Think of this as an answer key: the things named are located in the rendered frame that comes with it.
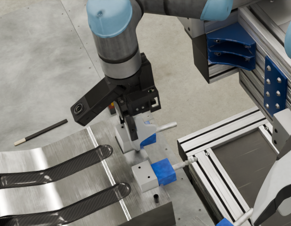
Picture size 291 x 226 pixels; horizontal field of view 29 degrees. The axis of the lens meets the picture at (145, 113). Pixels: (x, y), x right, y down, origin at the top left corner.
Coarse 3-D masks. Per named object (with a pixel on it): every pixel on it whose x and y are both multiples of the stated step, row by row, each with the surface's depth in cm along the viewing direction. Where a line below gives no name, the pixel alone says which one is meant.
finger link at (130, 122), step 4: (124, 112) 109; (124, 116) 108; (128, 116) 108; (132, 116) 109; (124, 120) 110; (128, 120) 108; (132, 120) 109; (128, 124) 109; (132, 124) 109; (128, 128) 109; (132, 128) 109; (132, 132) 110; (136, 132) 112; (132, 136) 111; (136, 136) 112; (132, 140) 112
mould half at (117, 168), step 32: (96, 128) 124; (0, 160) 117; (32, 160) 120; (64, 160) 120; (128, 160) 117; (0, 192) 111; (32, 192) 113; (64, 192) 114; (96, 192) 113; (160, 192) 110; (96, 224) 108; (128, 224) 109; (160, 224) 113
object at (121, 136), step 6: (120, 126) 118; (162, 126) 121; (168, 126) 121; (174, 126) 122; (120, 132) 117; (126, 132) 117; (156, 132) 121; (120, 138) 116; (126, 138) 116; (150, 138) 119; (120, 144) 119; (126, 144) 116; (144, 144) 119; (126, 150) 118; (132, 150) 119
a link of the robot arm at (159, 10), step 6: (138, 0) 97; (144, 0) 99; (150, 0) 98; (156, 0) 98; (162, 0) 98; (144, 6) 99; (150, 6) 99; (156, 6) 99; (162, 6) 98; (144, 12) 100; (150, 12) 101; (156, 12) 100; (162, 12) 100
